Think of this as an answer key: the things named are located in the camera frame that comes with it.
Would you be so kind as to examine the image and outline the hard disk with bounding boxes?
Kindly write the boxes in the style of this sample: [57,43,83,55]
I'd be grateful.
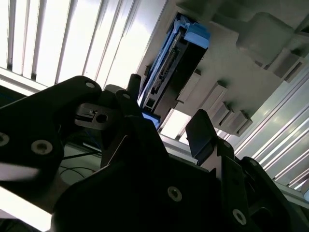
[137,12,211,132]

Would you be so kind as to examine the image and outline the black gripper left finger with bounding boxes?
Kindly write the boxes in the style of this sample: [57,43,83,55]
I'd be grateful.
[0,73,169,191]

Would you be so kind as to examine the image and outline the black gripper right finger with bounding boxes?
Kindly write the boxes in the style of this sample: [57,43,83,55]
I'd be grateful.
[185,109,309,232]

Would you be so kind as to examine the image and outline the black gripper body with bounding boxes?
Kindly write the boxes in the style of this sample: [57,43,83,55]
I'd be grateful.
[52,157,232,232]

